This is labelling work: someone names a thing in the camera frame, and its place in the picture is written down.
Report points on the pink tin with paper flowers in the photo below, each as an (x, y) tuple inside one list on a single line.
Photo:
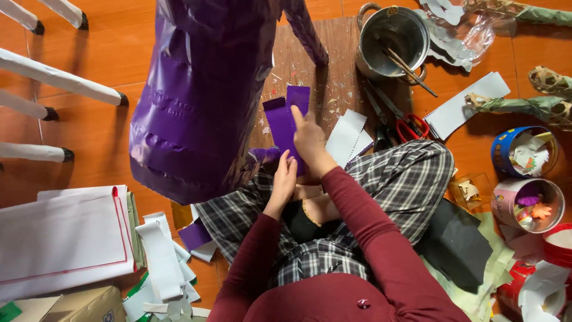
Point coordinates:
[(505, 203)]

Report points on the black paper sheet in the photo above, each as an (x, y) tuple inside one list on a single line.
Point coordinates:
[(456, 246)]

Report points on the white paper leg black tip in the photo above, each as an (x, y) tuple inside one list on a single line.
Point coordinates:
[(65, 10), (24, 106), (20, 15), (33, 152), (58, 78)]

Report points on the blue tin with paper scraps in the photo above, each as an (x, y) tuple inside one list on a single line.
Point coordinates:
[(502, 150)]

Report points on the gold anklet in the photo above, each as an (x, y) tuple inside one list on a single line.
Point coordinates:
[(309, 214)]

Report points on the large purple paper figure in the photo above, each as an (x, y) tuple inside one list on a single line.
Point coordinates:
[(201, 98)]

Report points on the gold paper piece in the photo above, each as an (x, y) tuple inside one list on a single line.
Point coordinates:
[(181, 214)]

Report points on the person's left hand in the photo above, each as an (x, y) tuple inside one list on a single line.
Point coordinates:
[(282, 181)]

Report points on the white zigzag paper pieces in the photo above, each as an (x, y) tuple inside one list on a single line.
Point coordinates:
[(346, 136)]

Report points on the cardboard box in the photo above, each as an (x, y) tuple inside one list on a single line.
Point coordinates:
[(76, 306)]

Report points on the small clear plastic box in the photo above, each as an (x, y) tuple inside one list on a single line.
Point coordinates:
[(469, 191)]

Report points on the purple paper strip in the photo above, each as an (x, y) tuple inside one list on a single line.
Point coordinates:
[(281, 125)]

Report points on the long white zigzag paper strip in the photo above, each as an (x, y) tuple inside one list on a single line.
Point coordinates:
[(464, 105)]

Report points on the dark red shirt button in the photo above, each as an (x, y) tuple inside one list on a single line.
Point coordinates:
[(363, 303)]

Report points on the green paper bamboo frame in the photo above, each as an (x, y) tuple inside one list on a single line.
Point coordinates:
[(518, 107), (527, 11), (552, 81)]

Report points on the wooden glue sticks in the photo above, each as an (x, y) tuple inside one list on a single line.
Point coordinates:
[(409, 69)]

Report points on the stack of large white sheets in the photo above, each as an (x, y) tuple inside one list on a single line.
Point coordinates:
[(58, 237)]

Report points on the wooden board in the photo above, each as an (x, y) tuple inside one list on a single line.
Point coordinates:
[(339, 76)]

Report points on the metal pot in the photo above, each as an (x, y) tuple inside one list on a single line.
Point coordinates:
[(393, 40)]

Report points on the red plastic container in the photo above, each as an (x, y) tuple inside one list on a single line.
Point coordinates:
[(557, 248)]

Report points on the red can with white paper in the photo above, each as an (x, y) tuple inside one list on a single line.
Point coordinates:
[(514, 286)]

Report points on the clear plastic bag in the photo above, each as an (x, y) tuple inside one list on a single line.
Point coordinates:
[(464, 35)]

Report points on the pale green paper sheets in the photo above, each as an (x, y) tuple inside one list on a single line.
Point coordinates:
[(496, 268)]

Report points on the person's right hand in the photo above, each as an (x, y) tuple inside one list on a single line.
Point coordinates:
[(312, 142)]

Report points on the pile of white paper strips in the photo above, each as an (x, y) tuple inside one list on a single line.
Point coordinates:
[(161, 264)]

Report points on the small purple paper piece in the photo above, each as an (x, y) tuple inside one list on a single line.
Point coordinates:
[(194, 236)]

